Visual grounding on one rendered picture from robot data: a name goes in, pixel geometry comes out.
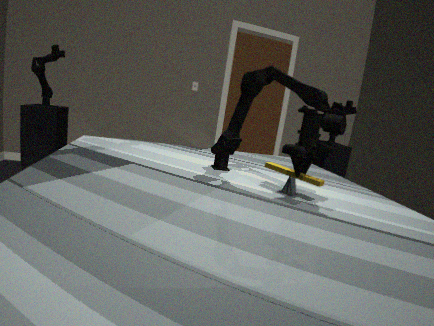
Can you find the yellow bar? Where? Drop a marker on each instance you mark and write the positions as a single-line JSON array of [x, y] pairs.
[[291, 173]]

